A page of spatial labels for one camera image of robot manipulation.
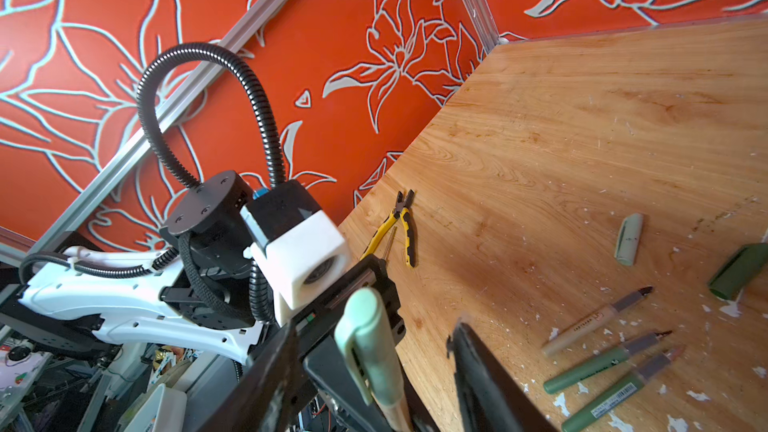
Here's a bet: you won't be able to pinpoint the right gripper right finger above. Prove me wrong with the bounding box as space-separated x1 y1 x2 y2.
446 320 555 431

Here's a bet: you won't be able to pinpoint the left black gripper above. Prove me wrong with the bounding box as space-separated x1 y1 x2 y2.
251 254 409 432

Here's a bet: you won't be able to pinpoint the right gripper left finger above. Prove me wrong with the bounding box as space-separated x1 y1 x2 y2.
200 323 298 432

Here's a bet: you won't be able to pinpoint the light green pen cap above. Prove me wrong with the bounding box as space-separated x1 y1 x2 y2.
614 213 644 266

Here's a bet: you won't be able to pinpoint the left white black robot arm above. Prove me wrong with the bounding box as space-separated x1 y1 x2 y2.
16 171 413 431

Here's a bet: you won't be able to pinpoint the dark green pen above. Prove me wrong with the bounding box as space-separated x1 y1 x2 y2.
561 345 686 432

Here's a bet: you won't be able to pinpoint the grey green pen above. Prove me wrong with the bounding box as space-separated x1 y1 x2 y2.
542 286 654 356

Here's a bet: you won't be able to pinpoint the dark green pen cap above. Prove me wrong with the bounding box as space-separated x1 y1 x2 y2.
707 243 767 301

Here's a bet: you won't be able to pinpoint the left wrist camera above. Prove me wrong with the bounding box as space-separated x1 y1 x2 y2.
240 180 352 326

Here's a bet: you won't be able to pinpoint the yellow handled pliers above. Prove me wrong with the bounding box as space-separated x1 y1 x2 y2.
361 189 418 269

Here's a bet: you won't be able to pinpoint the left black corrugated cable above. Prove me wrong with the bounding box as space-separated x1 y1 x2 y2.
136 41 288 190

